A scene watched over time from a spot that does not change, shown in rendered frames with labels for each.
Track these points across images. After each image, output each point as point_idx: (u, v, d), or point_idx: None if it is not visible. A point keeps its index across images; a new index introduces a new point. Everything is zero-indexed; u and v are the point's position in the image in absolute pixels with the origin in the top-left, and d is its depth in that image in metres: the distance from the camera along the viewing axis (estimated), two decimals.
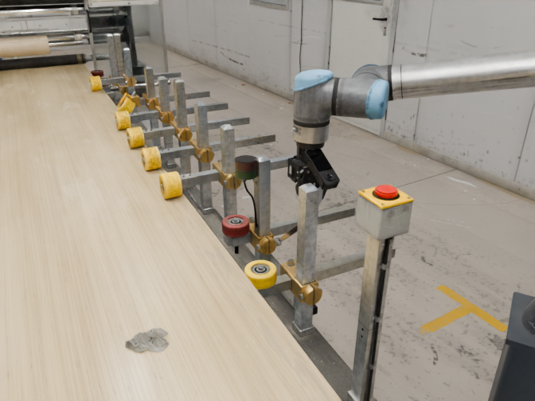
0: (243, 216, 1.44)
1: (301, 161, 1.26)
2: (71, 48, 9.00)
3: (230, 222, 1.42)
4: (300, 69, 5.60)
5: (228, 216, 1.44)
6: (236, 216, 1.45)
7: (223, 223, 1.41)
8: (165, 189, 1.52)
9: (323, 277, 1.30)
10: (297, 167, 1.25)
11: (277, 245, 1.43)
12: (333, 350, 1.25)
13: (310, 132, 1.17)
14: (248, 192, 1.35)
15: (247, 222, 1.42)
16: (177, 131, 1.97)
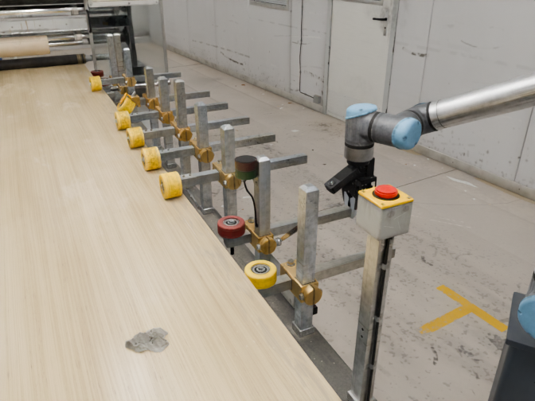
0: (238, 217, 1.44)
1: None
2: (71, 48, 9.00)
3: (225, 223, 1.42)
4: (300, 69, 5.60)
5: (224, 218, 1.44)
6: (232, 217, 1.44)
7: (218, 224, 1.40)
8: (165, 189, 1.52)
9: (323, 277, 1.30)
10: None
11: (277, 245, 1.43)
12: (333, 350, 1.25)
13: (344, 147, 1.52)
14: (248, 192, 1.35)
15: (243, 223, 1.41)
16: (177, 131, 1.97)
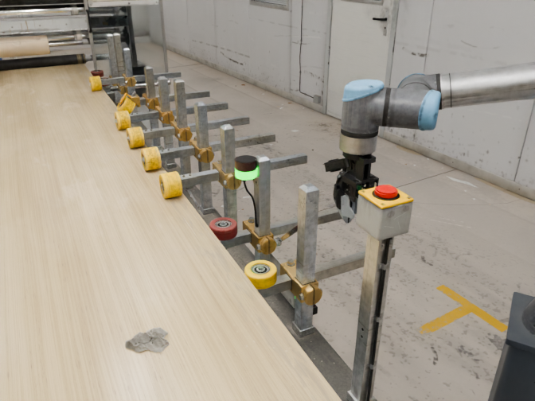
0: (231, 219, 1.43)
1: None
2: (71, 48, 9.00)
3: (217, 225, 1.41)
4: (300, 69, 5.60)
5: (216, 219, 1.43)
6: (224, 219, 1.43)
7: (210, 227, 1.39)
8: (165, 189, 1.52)
9: (323, 277, 1.30)
10: None
11: (277, 245, 1.43)
12: (333, 350, 1.25)
13: None
14: (248, 192, 1.35)
15: (235, 225, 1.40)
16: (177, 131, 1.97)
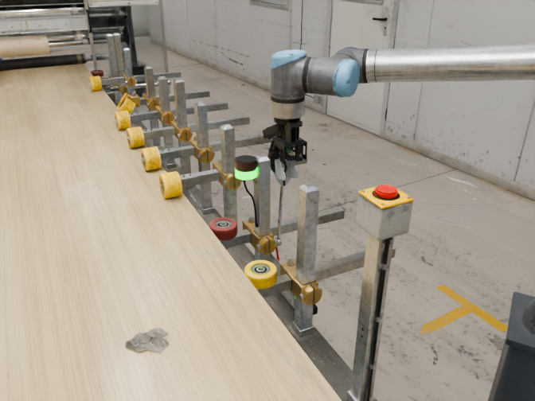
0: (231, 219, 1.43)
1: None
2: (71, 48, 9.00)
3: (217, 225, 1.41)
4: None
5: (216, 219, 1.43)
6: (224, 219, 1.43)
7: (210, 227, 1.39)
8: (165, 189, 1.52)
9: (323, 277, 1.30)
10: None
11: (276, 241, 1.42)
12: (333, 350, 1.25)
13: None
14: (248, 192, 1.35)
15: (235, 225, 1.40)
16: (177, 131, 1.97)
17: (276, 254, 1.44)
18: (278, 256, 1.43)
